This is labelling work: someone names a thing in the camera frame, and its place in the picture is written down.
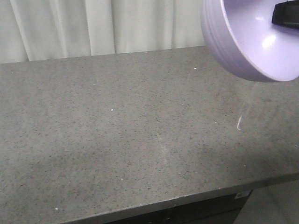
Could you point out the white curtain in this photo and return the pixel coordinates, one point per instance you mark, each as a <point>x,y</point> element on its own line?
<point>32,30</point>

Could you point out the purple plastic bowl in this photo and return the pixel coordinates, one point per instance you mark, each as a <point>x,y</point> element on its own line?
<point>242,38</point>

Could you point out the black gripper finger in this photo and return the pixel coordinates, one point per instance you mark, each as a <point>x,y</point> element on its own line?
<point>286,14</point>

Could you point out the grey cabinet door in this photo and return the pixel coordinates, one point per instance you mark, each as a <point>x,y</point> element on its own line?
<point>277,204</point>

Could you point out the black built-in sterilizer cabinet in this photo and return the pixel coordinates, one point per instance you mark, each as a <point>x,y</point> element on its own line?
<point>220,210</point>

